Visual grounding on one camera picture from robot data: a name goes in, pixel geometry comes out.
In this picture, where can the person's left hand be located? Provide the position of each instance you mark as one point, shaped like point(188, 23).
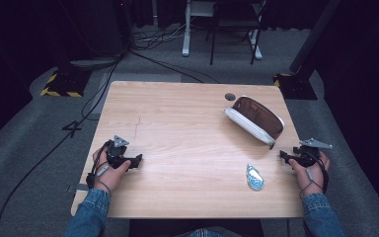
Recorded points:
point(112, 176)

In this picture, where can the black chair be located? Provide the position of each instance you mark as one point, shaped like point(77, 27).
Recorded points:
point(233, 23)

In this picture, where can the white and brown case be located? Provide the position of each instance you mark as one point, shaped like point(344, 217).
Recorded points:
point(260, 118)

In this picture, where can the small blue and white packet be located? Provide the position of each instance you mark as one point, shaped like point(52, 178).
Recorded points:
point(255, 177)

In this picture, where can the person's right hand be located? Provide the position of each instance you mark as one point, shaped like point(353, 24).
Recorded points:
point(312, 177)

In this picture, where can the white desk frame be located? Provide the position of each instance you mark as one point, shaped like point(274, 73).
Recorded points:
point(187, 39)

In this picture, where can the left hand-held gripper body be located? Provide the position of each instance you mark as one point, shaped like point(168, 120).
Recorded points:
point(115, 154)

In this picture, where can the person's lap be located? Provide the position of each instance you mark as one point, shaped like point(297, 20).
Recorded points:
point(207, 233)

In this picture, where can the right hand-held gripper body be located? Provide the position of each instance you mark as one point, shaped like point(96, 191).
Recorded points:
point(307, 154)

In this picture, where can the black stand with striped base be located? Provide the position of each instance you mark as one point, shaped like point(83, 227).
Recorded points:
point(297, 84)
point(66, 82)

